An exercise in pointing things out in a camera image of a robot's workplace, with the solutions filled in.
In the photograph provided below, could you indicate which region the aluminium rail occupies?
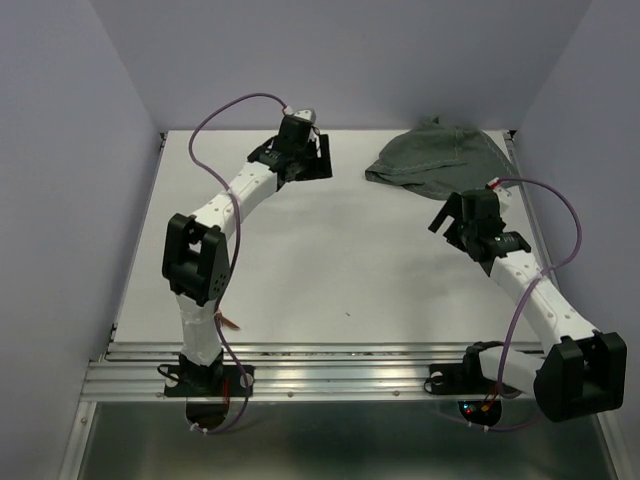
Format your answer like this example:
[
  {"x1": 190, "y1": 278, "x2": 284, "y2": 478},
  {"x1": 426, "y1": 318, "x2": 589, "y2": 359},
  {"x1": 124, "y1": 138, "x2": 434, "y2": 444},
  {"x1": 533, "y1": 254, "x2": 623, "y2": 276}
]
[
  {"x1": 80, "y1": 343, "x2": 467, "y2": 402},
  {"x1": 502, "y1": 128, "x2": 584, "y2": 351}
]

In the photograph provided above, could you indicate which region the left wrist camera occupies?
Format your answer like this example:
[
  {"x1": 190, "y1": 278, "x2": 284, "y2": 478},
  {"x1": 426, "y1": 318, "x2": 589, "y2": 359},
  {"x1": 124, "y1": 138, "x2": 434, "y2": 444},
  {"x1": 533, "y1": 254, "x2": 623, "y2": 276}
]
[{"x1": 282, "y1": 106, "x2": 317, "y2": 123}]

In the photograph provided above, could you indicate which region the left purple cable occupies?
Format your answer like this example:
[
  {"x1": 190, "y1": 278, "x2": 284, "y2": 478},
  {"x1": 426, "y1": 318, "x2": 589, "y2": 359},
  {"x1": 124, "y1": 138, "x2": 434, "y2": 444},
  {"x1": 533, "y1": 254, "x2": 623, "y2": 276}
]
[{"x1": 189, "y1": 91, "x2": 257, "y2": 435}]

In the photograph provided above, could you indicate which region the purple cable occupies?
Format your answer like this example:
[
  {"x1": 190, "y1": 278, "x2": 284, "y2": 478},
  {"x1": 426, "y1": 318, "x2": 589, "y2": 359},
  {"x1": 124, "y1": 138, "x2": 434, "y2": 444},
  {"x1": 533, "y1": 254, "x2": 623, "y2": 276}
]
[
  {"x1": 434, "y1": 174, "x2": 584, "y2": 433},
  {"x1": 189, "y1": 91, "x2": 257, "y2": 435}
]

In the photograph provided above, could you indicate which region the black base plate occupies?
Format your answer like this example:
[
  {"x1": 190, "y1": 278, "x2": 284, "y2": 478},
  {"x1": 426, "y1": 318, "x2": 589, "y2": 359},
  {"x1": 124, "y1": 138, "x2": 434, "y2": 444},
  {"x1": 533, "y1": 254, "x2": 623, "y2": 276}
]
[
  {"x1": 157, "y1": 364, "x2": 254, "y2": 399},
  {"x1": 423, "y1": 347, "x2": 496, "y2": 397}
]

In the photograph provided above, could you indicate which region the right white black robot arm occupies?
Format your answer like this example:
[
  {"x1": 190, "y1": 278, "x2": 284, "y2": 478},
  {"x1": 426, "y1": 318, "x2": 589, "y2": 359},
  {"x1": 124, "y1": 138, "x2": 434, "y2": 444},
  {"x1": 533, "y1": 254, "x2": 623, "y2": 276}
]
[{"x1": 424, "y1": 185, "x2": 627, "y2": 428}]

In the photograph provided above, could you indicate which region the aluminium front rail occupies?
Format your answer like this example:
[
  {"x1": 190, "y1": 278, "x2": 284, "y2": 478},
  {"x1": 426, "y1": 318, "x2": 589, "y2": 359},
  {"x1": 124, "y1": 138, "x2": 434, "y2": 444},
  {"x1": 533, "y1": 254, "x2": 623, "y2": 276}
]
[{"x1": 80, "y1": 343, "x2": 467, "y2": 402}]

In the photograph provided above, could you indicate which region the aluminium right side rail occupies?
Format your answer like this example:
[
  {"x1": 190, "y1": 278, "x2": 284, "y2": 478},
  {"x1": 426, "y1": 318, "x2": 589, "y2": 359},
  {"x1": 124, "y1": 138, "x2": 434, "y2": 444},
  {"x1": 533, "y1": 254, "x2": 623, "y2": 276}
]
[{"x1": 502, "y1": 128, "x2": 584, "y2": 351}]

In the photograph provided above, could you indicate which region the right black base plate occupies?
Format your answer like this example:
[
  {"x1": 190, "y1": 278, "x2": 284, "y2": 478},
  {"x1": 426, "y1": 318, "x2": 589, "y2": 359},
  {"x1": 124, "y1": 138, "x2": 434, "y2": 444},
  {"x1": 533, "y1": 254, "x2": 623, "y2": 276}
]
[{"x1": 423, "y1": 347, "x2": 496, "y2": 397}]

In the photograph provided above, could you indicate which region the copper knife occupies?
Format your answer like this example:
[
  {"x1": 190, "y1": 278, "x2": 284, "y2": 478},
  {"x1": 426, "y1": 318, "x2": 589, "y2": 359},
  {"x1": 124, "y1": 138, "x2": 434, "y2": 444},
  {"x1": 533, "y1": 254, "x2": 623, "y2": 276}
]
[{"x1": 218, "y1": 314, "x2": 241, "y2": 331}]

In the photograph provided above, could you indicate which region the grey cloth napkin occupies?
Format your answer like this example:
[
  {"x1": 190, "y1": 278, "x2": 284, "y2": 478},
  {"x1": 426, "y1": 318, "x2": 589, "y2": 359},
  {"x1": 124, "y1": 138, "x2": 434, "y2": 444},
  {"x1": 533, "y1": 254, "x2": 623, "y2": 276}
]
[{"x1": 364, "y1": 116, "x2": 516, "y2": 201}]

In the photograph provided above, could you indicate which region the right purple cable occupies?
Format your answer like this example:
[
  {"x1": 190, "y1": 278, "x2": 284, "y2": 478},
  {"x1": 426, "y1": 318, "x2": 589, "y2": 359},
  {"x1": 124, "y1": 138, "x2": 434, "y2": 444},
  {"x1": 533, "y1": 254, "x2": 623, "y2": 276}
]
[{"x1": 434, "y1": 174, "x2": 584, "y2": 433}]

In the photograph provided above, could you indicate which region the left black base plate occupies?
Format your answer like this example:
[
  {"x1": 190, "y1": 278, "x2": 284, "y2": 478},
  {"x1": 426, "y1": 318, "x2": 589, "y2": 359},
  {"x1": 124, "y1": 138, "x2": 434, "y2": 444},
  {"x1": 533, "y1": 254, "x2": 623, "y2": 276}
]
[{"x1": 157, "y1": 364, "x2": 254, "y2": 399}]

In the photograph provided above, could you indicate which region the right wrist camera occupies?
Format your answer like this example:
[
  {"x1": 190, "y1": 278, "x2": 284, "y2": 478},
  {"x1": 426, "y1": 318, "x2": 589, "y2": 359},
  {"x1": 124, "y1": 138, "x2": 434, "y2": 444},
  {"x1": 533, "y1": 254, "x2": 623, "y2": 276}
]
[{"x1": 485, "y1": 178, "x2": 513, "y2": 214}]

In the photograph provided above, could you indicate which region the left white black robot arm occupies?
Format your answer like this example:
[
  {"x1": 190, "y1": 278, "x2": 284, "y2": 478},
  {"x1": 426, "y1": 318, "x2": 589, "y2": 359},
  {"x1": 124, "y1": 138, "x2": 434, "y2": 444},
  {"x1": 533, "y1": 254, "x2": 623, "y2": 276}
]
[{"x1": 162, "y1": 108, "x2": 333, "y2": 396}]

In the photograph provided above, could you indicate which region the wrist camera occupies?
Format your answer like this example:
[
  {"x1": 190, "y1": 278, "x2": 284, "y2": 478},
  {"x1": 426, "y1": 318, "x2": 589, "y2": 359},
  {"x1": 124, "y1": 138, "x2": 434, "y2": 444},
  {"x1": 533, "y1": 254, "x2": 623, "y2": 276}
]
[
  {"x1": 282, "y1": 106, "x2": 317, "y2": 123},
  {"x1": 485, "y1": 178, "x2": 513, "y2": 214}
]

